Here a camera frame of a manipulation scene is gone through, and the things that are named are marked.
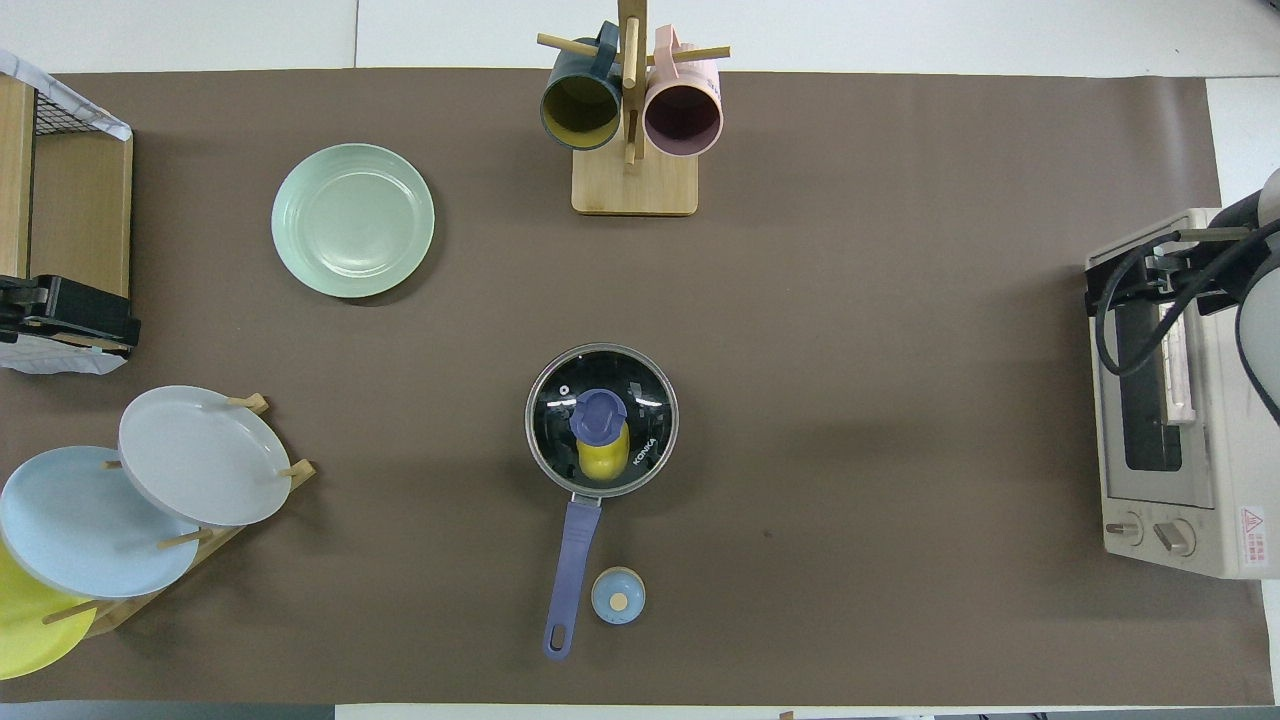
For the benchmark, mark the dark blue mug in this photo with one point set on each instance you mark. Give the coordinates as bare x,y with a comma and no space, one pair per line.
580,110

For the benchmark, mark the grey plate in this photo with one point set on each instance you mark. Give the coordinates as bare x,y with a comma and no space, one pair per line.
200,455

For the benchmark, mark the wooden plate rack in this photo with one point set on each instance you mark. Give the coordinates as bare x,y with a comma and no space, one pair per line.
215,540

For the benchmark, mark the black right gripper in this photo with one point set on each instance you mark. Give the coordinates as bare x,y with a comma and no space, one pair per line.
1215,275

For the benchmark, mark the yellow plate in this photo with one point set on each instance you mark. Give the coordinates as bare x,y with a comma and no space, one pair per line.
25,630

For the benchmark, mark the beige toaster oven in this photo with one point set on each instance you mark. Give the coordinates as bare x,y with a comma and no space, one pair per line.
1215,470

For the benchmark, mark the white checked cloth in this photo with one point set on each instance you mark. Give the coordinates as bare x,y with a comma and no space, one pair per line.
50,358
70,100

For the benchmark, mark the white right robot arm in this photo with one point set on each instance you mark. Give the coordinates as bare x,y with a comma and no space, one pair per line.
1262,330

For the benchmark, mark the mint green plate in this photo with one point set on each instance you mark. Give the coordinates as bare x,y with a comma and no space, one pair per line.
352,220

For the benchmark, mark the pink ribbed mug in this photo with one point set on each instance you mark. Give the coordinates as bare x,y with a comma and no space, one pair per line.
683,118

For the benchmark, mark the light blue plate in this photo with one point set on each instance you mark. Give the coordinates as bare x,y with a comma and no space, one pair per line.
80,525

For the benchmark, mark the yellow lemon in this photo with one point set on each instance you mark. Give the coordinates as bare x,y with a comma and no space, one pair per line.
604,462

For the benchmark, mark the wooden mug tree stand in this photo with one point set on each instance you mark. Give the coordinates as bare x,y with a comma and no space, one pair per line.
634,185

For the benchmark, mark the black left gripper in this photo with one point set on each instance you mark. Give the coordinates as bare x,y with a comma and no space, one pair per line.
90,315

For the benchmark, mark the brown table mat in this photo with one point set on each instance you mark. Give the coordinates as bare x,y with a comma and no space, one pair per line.
850,450

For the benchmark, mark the glass lid blue knob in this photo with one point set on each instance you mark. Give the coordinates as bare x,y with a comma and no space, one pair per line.
600,412

